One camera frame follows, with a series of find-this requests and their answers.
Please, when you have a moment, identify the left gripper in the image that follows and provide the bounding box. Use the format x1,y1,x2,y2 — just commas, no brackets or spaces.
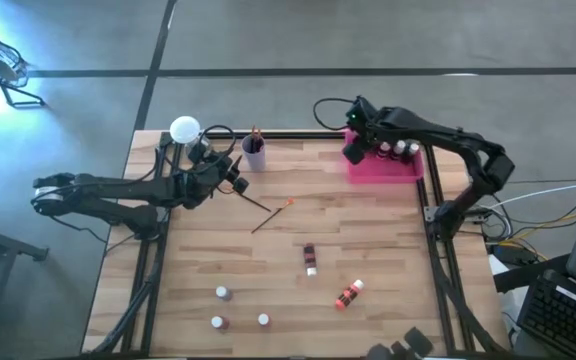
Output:
167,154,250,210

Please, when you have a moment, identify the brown striped paint bottle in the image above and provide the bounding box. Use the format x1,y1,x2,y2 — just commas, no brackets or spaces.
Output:
303,243,318,277

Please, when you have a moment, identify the lilac plastic cup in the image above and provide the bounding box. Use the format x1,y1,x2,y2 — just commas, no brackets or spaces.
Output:
240,133,268,173

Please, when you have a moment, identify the pink plastic bin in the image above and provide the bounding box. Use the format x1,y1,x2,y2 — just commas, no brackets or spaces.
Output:
343,128,426,185

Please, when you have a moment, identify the white globe table lamp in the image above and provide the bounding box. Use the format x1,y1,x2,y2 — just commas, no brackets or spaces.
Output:
169,115,215,162

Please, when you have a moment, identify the black power brick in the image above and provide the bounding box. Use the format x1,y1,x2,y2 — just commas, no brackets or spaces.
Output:
495,243,537,266

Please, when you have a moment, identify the black keyboard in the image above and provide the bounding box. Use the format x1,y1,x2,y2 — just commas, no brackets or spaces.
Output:
516,269,576,360

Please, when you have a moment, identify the black left wrist camera cable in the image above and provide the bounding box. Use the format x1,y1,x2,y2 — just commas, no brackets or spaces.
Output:
198,123,238,166

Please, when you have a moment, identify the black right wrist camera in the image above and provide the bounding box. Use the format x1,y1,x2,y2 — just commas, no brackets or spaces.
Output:
345,94,377,130

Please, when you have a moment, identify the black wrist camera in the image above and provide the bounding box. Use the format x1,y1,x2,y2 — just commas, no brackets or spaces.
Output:
345,94,377,130
186,143,212,165

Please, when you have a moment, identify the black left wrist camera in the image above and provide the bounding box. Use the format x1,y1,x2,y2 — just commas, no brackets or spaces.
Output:
186,143,212,165

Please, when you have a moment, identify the black leader arm handle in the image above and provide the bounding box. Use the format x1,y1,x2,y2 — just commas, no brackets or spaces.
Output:
365,325,435,360

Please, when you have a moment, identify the white cable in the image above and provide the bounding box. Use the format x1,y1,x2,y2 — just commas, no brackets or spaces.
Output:
487,180,576,209

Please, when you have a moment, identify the yellow cable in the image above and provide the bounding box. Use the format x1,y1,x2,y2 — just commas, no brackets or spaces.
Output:
500,209,576,251

